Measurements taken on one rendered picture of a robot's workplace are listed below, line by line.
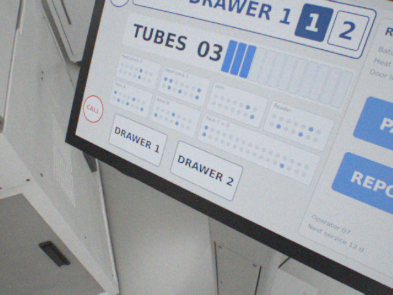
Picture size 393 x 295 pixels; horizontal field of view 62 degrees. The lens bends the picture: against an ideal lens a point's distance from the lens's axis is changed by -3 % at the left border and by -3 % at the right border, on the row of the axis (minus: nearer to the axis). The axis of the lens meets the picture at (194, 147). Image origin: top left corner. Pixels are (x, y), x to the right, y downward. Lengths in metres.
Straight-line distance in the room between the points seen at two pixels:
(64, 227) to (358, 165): 0.74
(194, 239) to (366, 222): 1.16
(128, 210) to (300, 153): 1.30
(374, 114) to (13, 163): 0.62
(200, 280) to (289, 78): 1.10
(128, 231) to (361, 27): 1.34
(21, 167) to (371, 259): 0.62
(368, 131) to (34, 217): 0.75
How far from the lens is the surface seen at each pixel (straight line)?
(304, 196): 0.39
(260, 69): 0.39
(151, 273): 1.46
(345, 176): 0.38
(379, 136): 0.38
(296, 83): 0.38
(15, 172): 0.75
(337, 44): 0.38
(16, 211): 0.88
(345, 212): 0.39
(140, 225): 1.56
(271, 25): 0.40
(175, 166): 0.44
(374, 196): 0.38
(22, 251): 1.03
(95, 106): 0.52
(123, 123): 0.48
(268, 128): 0.39
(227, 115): 0.40
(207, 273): 1.39
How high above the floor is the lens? 1.34
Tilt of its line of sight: 49 degrees down
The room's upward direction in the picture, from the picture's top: 7 degrees counter-clockwise
